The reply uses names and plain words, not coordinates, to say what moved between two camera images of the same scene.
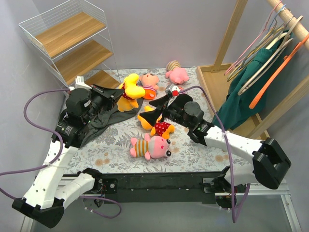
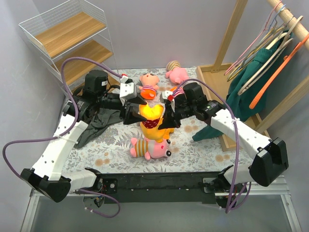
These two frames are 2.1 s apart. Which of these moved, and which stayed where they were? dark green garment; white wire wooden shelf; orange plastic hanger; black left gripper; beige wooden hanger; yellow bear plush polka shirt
Moved: yellow bear plush polka shirt; black left gripper
Stayed: dark green garment; beige wooden hanger; orange plastic hanger; white wire wooden shelf
